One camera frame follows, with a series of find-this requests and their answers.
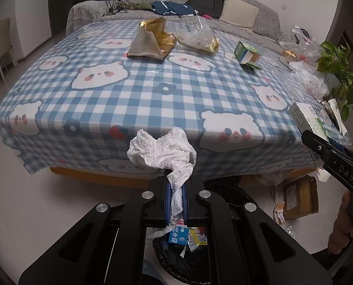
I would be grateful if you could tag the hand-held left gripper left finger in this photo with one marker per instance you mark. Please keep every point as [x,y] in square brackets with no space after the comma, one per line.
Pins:
[167,207]

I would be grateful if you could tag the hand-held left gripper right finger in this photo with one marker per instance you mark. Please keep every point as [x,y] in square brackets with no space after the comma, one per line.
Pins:
[186,210]

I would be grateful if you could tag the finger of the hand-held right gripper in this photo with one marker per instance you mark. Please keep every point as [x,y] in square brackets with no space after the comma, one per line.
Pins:
[336,145]
[316,145]

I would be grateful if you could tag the blue white milk carton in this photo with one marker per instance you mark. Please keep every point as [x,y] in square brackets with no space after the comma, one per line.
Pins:
[178,236]

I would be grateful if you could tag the white green medicine box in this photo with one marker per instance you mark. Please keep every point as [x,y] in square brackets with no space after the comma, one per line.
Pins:
[307,118]

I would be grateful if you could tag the yellow black snack packet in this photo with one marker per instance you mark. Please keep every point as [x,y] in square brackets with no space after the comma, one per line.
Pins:
[195,239]

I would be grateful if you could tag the bin with black liner bag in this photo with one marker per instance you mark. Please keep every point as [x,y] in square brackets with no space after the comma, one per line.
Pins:
[194,264]

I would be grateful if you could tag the large white tissue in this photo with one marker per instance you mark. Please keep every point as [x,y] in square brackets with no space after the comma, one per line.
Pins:
[161,151]

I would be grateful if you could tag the green white small box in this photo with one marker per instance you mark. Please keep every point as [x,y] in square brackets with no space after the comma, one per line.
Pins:
[240,52]

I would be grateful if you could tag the gold lined paper bag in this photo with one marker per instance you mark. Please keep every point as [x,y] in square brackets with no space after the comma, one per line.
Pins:
[143,44]

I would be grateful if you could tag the clear plastic bag gold foil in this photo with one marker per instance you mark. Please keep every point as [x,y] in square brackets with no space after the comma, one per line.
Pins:
[194,31]

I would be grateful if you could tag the person's right hand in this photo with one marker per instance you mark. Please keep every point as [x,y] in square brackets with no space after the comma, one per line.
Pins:
[342,225]

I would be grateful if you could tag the white paper sachet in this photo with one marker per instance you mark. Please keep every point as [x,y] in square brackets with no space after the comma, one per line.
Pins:
[335,112]

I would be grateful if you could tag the brown cardboard box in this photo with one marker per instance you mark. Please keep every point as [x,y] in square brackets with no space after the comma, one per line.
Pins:
[299,197]

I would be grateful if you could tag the crumpled translucent plastic bag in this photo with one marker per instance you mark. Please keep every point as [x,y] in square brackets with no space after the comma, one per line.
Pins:
[271,178]

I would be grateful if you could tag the brown white paper wrapper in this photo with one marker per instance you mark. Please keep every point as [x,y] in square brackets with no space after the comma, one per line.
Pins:
[279,210]

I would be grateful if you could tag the green potted plant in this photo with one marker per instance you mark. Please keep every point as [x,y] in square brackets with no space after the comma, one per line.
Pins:
[336,65]

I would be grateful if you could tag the gold white box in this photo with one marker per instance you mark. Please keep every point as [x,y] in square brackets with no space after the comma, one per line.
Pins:
[287,57]

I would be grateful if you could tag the clear bag with red print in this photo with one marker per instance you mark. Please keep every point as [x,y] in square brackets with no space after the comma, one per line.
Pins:
[307,47]

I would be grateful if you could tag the black round fan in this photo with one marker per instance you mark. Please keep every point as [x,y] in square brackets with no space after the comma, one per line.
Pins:
[296,34]

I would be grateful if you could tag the blue checked bear tablecloth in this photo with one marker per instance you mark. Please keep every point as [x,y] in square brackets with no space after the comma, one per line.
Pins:
[134,95]

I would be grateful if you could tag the beige cushion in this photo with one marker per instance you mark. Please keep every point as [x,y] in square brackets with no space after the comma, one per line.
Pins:
[238,12]

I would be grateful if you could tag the pink small cloth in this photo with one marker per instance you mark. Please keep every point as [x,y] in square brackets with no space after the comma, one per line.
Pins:
[206,16]

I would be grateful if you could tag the black backpack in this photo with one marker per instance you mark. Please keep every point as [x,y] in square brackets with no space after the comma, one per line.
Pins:
[207,0]

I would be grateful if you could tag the blue jacket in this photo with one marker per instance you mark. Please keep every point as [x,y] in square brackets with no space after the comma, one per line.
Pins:
[167,7]

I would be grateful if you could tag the olive green cloth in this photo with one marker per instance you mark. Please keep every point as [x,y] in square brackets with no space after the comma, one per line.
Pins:
[137,6]

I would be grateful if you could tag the beige dining chair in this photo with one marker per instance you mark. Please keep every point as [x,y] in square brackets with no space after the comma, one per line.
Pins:
[2,44]

